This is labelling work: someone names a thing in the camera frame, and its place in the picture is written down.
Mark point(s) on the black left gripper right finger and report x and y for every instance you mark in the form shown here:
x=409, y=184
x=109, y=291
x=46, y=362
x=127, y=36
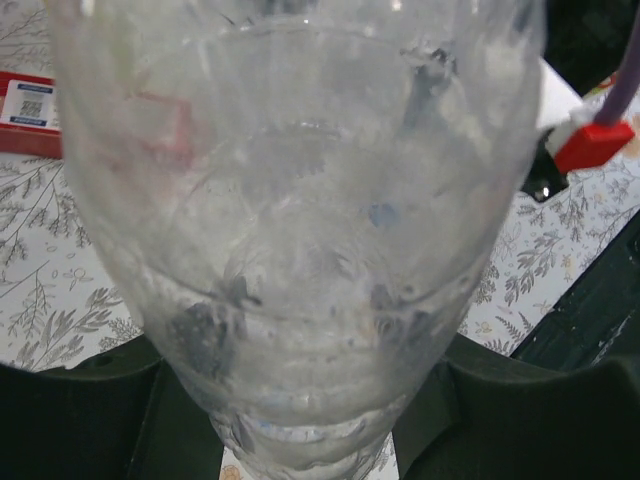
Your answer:
x=481, y=415

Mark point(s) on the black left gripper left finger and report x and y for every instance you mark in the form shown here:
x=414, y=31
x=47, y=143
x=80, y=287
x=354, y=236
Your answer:
x=121, y=414

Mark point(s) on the clear plastic bottle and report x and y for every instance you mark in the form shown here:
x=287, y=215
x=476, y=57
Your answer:
x=297, y=199

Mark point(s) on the red white box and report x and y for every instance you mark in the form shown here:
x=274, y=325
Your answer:
x=29, y=118

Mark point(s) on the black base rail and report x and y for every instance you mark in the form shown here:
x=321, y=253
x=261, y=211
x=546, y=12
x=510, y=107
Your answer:
x=597, y=317

